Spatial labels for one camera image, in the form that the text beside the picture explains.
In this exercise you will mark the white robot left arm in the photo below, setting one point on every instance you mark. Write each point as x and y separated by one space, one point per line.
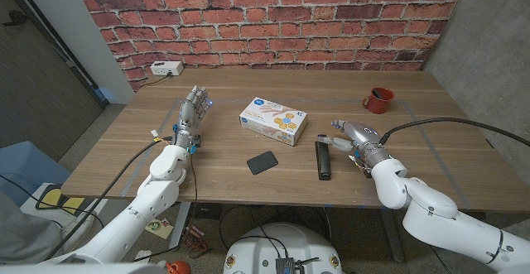
141 208

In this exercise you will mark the black card holder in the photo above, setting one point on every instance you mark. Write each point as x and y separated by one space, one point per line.
262 162

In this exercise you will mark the printed paper card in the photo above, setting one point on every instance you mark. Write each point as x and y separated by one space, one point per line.
161 228

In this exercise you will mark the white floor platform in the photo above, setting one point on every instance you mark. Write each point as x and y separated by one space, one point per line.
27 197

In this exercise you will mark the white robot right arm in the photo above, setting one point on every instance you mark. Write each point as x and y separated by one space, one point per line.
435 220

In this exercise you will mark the grey trouser leg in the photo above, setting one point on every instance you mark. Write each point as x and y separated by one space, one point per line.
25 236

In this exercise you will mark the small white floor block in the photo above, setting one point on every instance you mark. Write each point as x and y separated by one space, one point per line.
145 255

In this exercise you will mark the white glove box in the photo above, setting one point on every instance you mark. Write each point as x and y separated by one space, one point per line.
269 118

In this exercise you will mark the grey torso module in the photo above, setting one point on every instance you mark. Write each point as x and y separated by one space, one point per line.
285 266

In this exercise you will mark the red brick backdrop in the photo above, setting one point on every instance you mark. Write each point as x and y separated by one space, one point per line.
269 17

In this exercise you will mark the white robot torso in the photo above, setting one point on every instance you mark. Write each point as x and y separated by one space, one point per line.
306 249

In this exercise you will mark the black stapler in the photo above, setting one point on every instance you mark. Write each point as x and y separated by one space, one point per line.
323 162

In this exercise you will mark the blue bin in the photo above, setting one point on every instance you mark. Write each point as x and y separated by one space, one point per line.
25 170

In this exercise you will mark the white shoe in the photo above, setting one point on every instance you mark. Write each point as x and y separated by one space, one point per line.
80 228

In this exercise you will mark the red cup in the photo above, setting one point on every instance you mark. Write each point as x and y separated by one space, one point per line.
381 100

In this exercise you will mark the white power strip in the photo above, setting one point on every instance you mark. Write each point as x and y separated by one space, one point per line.
166 68

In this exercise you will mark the dark grey door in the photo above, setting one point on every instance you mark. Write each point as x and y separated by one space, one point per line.
33 92

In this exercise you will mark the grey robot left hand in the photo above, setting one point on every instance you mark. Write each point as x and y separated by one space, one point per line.
188 112

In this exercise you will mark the orange round floor object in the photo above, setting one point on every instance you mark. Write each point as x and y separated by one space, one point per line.
180 268

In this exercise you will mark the grey table leg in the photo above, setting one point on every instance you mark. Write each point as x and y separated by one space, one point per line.
180 228
393 241

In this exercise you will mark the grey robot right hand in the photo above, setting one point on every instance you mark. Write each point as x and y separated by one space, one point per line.
366 139

